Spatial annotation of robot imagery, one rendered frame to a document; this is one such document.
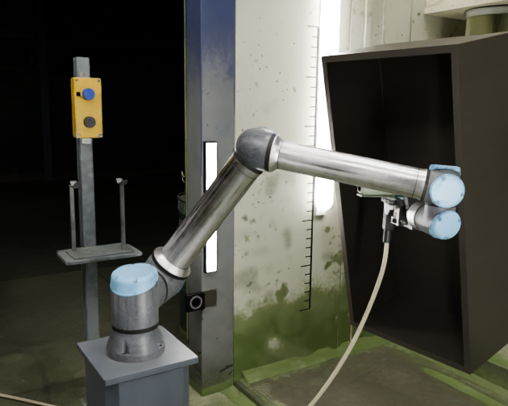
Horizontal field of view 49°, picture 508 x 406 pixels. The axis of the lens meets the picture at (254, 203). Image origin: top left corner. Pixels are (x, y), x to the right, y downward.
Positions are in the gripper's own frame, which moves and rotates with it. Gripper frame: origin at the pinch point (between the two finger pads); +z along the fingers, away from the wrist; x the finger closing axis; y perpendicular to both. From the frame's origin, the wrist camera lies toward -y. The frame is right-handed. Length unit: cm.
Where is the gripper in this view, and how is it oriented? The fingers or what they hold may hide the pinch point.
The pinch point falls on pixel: (389, 196)
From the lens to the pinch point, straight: 203.0
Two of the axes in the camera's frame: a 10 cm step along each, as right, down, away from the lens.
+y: -0.3, 9.8, 1.9
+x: 9.7, -0.2, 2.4
